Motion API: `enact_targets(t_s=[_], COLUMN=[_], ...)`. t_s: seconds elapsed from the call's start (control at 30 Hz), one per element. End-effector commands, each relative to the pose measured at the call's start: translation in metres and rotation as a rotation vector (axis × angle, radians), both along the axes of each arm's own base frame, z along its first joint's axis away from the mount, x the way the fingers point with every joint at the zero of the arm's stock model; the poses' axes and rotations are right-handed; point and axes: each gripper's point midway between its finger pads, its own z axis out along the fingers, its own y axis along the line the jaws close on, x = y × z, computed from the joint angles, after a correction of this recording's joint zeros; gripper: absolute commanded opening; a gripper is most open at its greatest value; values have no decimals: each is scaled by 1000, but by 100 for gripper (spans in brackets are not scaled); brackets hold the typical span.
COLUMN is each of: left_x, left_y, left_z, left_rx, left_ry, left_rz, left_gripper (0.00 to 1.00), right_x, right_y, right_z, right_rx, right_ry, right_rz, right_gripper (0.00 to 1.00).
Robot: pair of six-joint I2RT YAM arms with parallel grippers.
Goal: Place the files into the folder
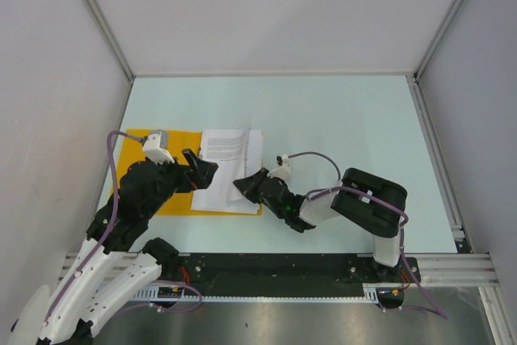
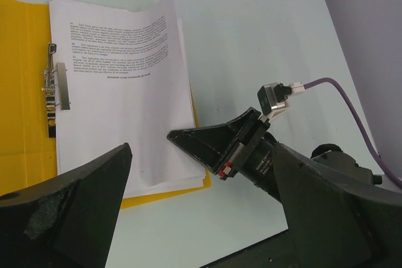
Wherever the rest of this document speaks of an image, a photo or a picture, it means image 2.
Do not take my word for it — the metal folder clip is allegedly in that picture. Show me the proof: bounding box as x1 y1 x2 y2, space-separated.
41 43 70 138

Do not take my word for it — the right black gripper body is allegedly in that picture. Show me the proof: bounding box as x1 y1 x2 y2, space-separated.
217 117 270 180

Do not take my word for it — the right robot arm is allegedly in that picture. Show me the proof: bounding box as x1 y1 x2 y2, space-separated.
166 107 306 201

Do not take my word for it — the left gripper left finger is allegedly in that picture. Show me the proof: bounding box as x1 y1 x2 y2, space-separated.
1 143 133 267

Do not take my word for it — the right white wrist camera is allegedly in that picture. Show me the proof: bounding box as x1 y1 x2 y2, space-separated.
257 82 305 122

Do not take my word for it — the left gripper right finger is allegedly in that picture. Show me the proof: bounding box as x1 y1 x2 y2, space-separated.
275 144 401 267

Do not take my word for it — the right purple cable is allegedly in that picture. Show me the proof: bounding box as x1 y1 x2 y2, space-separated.
303 77 402 189

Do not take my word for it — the orange plastic folder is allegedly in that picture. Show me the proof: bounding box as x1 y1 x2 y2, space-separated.
0 0 212 210

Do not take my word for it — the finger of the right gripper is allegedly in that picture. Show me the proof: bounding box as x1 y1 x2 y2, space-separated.
166 107 263 175

